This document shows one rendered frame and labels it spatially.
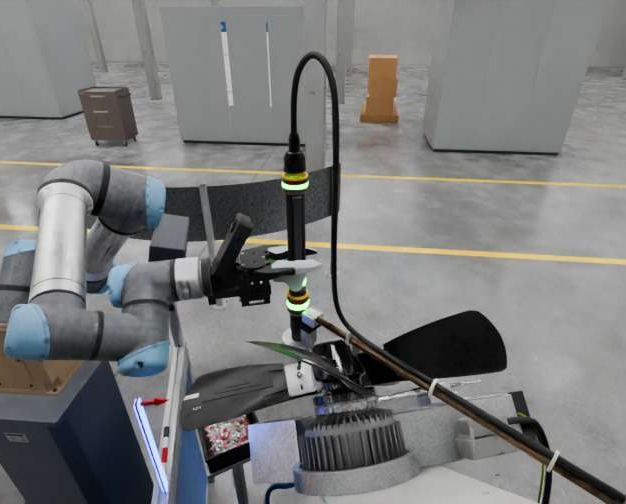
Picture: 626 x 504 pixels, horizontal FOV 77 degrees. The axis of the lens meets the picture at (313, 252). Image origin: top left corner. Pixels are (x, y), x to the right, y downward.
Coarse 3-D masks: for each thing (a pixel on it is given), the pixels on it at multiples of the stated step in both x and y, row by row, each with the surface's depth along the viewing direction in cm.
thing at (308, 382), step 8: (288, 368) 92; (296, 368) 92; (304, 368) 92; (288, 376) 90; (296, 376) 90; (304, 376) 90; (312, 376) 89; (288, 384) 88; (296, 384) 88; (304, 384) 88; (312, 384) 87; (296, 392) 86; (304, 392) 86
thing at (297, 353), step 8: (256, 344) 62; (264, 344) 63; (272, 344) 66; (280, 344) 70; (280, 352) 60; (288, 352) 62; (296, 352) 66; (304, 352) 72; (304, 360) 59; (312, 360) 64; (320, 360) 70; (320, 368) 58; (328, 368) 64; (336, 376) 58; (352, 384) 57; (360, 392) 64; (368, 392) 57
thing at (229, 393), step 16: (240, 368) 95; (256, 368) 94; (272, 368) 92; (192, 384) 94; (208, 384) 91; (224, 384) 90; (240, 384) 89; (256, 384) 88; (272, 384) 88; (192, 400) 86; (208, 400) 85; (224, 400) 85; (240, 400) 85; (256, 400) 84; (272, 400) 84; (192, 416) 81; (208, 416) 81; (224, 416) 81
